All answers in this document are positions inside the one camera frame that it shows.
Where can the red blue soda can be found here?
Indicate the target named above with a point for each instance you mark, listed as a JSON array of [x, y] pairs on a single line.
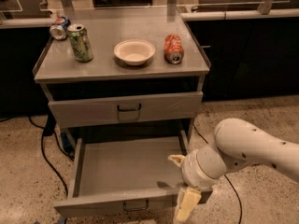
[[58, 30]]

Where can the white counter rail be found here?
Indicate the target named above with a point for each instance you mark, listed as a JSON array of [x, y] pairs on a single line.
[[239, 15]]

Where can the green soda can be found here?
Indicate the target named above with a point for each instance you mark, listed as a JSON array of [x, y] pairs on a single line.
[[80, 43]]

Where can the grey drawer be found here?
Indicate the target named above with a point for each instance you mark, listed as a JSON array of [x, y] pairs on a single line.
[[113, 110], [124, 176]]

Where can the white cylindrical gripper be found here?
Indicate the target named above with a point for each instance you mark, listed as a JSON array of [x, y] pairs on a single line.
[[191, 169]]

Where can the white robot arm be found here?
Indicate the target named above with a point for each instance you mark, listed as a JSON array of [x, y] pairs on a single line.
[[236, 144]]

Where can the orange soda can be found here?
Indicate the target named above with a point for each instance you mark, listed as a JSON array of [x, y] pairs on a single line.
[[173, 50]]

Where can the white paper bowl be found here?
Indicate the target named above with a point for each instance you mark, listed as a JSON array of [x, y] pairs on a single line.
[[134, 51]]

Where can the grey metal drawer cabinet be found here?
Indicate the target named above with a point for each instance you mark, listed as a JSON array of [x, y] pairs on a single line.
[[62, 77]]

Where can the grey top drawer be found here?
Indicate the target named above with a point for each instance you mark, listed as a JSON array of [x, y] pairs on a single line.
[[113, 110]]

